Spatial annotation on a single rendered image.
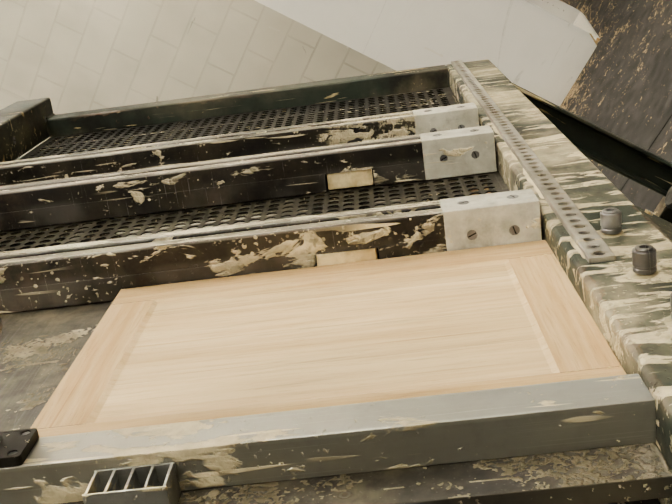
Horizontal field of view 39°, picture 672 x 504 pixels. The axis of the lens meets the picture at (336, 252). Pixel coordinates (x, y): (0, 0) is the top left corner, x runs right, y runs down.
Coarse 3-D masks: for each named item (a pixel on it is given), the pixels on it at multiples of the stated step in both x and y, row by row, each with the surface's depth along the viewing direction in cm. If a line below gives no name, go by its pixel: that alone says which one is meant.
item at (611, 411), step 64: (576, 384) 82; (640, 384) 81; (64, 448) 83; (128, 448) 82; (192, 448) 80; (256, 448) 80; (320, 448) 80; (384, 448) 80; (448, 448) 80; (512, 448) 80; (576, 448) 79
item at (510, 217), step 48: (528, 192) 127; (144, 240) 130; (192, 240) 127; (240, 240) 126; (288, 240) 126; (336, 240) 126; (384, 240) 125; (432, 240) 125; (480, 240) 125; (528, 240) 125; (0, 288) 129; (48, 288) 129; (96, 288) 128
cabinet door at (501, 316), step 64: (448, 256) 123; (512, 256) 120; (128, 320) 116; (192, 320) 115; (256, 320) 112; (320, 320) 109; (384, 320) 107; (448, 320) 105; (512, 320) 102; (576, 320) 99; (64, 384) 101; (128, 384) 100; (192, 384) 98; (256, 384) 96; (320, 384) 94; (384, 384) 92; (448, 384) 90; (512, 384) 88
